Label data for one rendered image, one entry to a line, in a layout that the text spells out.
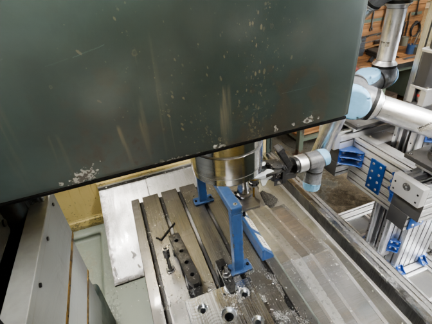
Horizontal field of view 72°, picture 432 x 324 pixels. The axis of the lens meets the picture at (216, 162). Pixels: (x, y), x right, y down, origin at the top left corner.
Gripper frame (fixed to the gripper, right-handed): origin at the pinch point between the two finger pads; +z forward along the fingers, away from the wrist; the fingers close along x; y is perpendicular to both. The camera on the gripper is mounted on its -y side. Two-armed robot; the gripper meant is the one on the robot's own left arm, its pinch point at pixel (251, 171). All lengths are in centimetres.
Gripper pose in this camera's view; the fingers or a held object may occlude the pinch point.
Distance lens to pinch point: 117.5
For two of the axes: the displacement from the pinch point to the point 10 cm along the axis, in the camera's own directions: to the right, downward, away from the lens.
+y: 0.6, 8.4, 5.3
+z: -9.4, 2.3, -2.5
